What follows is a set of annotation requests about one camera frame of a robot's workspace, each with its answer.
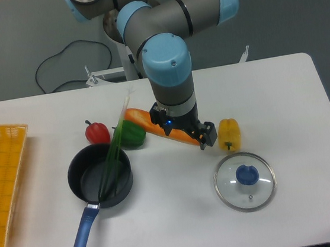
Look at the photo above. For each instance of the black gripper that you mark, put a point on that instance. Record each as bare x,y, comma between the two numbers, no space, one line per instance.
204,133

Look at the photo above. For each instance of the green onion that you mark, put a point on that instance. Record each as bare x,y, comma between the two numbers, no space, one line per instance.
109,178

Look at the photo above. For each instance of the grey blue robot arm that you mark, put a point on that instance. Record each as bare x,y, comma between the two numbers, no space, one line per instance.
156,37

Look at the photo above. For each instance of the yellow bell pepper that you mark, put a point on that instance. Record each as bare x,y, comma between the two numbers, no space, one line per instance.
229,135

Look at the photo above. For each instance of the orange baguette bread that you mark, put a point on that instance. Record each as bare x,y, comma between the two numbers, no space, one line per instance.
142,119

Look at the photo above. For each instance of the green bell pepper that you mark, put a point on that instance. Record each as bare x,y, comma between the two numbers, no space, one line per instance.
132,135

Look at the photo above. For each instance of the glass lid blue knob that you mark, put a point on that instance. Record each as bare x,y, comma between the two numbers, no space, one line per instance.
245,182

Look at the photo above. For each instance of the red bell pepper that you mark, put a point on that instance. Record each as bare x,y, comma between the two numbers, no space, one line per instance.
97,133

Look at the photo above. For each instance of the white bracket right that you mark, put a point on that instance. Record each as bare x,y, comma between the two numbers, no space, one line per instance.
244,55

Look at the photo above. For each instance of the black pot blue handle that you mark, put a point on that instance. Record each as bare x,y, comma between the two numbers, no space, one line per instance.
84,174

